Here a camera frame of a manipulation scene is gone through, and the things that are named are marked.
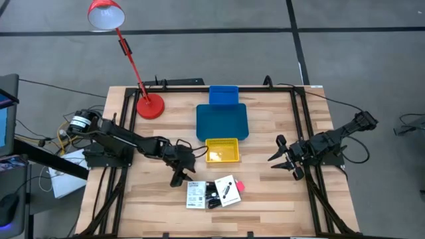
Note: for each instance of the black side desk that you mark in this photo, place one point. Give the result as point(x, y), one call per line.
point(50, 159)

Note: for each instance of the red desk lamp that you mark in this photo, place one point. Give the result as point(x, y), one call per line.
point(151, 106)

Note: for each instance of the black computer mouse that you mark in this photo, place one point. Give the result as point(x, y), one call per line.
point(8, 209)

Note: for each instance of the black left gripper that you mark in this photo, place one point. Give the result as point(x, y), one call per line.
point(181, 157)

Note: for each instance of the white cardboard box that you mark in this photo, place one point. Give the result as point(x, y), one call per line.
point(66, 182)

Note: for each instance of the small pink block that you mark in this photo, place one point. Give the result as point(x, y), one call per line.
point(240, 186)

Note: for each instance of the yellow slotted plastic basket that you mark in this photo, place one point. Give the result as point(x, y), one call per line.
point(222, 151)

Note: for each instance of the small blue slotted basket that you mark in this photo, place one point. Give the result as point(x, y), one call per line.
point(224, 94)

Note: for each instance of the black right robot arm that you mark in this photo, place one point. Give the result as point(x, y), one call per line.
point(332, 137)

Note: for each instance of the black aluminium table frame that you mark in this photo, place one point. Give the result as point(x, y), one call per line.
point(216, 89)

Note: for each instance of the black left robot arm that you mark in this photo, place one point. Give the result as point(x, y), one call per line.
point(113, 136)

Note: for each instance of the large teal plastic bin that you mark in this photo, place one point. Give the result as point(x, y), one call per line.
point(221, 123)

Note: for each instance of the black floor stand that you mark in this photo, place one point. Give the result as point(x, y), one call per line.
point(411, 127)

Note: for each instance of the black computer monitor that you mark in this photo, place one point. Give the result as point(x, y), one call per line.
point(10, 116)

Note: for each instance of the white card reader box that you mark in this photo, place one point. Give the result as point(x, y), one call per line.
point(227, 191)

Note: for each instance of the white box with printed label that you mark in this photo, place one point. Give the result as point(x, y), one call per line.
point(196, 194)

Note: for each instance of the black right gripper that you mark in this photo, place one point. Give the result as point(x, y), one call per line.
point(297, 153)

